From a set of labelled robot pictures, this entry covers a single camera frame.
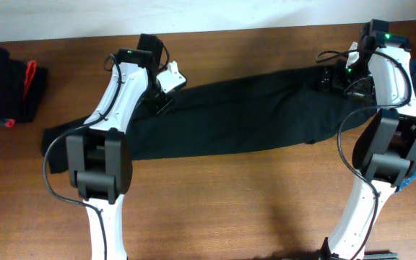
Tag black trousers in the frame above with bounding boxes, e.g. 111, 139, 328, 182
40, 64, 378, 175

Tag black clothes stack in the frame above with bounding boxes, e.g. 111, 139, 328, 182
0, 48, 48, 128

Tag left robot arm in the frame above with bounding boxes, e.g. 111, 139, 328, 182
66, 34, 186, 259

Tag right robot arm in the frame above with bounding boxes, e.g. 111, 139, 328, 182
316, 19, 416, 259

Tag left black cable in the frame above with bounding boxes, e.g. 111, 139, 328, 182
42, 45, 171, 260

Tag black cable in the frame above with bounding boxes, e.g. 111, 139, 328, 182
315, 48, 413, 260
42, 45, 171, 260

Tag right black cable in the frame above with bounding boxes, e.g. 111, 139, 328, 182
315, 48, 413, 260

